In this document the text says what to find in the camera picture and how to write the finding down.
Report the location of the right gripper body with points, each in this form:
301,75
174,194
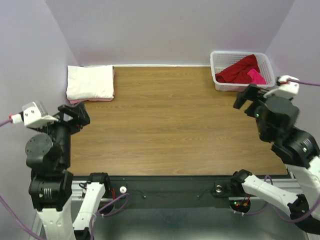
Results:
261,101

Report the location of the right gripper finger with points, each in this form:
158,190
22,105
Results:
240,100
252,109

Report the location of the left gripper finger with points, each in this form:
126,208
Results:
81,117
66,112

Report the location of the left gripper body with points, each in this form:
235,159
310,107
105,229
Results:
65,125

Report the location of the white and green t-shirt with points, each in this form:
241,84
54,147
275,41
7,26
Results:
90,81

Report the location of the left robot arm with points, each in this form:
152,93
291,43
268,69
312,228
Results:
48,155

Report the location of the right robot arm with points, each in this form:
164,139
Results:
275,117

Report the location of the folded pink t-shirt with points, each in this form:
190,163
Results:
92,98

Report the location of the magenta t-shirt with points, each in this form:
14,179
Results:
256,77

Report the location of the dark red t-shirt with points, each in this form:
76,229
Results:
238,72

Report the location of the white plastic basket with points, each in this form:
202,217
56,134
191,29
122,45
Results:
221,59

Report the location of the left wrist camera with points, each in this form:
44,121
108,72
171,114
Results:
33,115

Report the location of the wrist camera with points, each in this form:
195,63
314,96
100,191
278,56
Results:
288,88
33,115

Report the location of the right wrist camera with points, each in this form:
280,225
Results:
288,88

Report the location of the aluminium frame rail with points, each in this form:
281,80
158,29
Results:
79,189

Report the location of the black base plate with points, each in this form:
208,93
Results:
172,192

